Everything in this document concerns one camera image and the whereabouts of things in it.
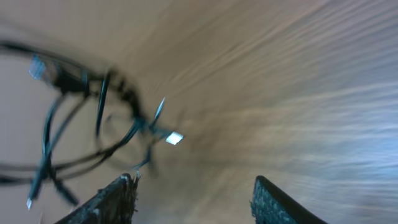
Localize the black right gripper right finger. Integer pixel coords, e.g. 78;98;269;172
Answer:
250;175;326;224

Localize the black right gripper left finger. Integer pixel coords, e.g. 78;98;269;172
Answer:
56;173;140;224

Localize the black USB-A cable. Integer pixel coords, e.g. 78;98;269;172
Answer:
0;40;185;187

